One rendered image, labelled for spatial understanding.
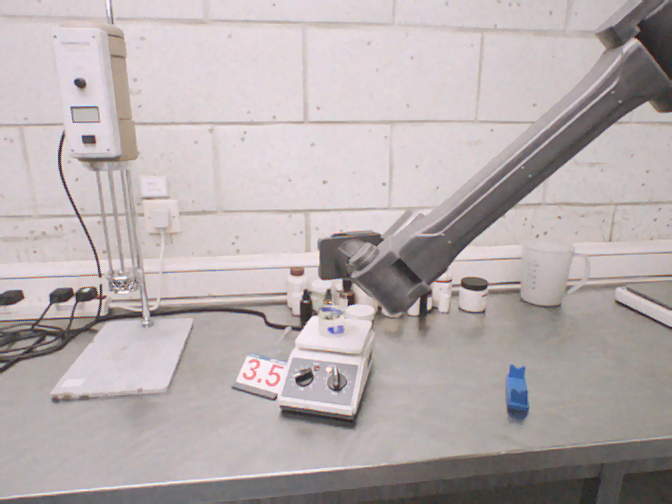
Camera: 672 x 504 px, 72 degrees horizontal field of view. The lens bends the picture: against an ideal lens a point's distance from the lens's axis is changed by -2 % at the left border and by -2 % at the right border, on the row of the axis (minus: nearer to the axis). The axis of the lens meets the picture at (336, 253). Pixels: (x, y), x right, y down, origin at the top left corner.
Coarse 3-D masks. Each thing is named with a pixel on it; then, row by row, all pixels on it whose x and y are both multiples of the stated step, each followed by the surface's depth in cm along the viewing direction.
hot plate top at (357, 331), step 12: (312, 324) 88; (348, 324) 88; (360, 324) 88; (300, 336) 83; (312, 336) 83; (348, 336) 83; (360, 336) 83; (312, 348) 80; (324, 348) 80; (336, 348) 79; (348, 348) 79; (360, 348) 79
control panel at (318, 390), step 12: (300, 360) 80; (312, 360) 79; (324, 360) 79; (288, 372) 78; (324, 372) 77; (348, 372) 77; (288, 384) 77; (312, 384) 76; (324, 384) 76; (348, 384) 75; (288, 396) 75; (300, 396) 75; (312, 396) 75; (324, 396) 74; (336, 396) 74; (348, 396) 74
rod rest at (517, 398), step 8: (512, 368) 83; (520, 368) 83; (512, 376) 84; (520, 376) 83; (512, 384) 82; (520, 384) 82; (512, 392) 76; (520, 392) 76; (528, 392) 75; (512, 400) 77; (520, 400) 76; (512, 408) 76; (520, 408) 76; (528, 408) 76
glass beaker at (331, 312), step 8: (320, 296) 84; (328, 296) 85; (336, 296) 85; (344, 296) 81; (320, 304) 81; (328, 304) 80; (336, 304) 80; (344, 304) 82; (320, 312) 81; (328, 312) 81; (336, 312) 81; (344, 312) 82; (320, 320) 82; (328, 320) 81; (336, 320) 81; (344, 320) 83; (320, 328) 82; (328, 328) 82; (336, 328) 82; (344, 328) 83; (328, 336) 82; (336, 336) 82
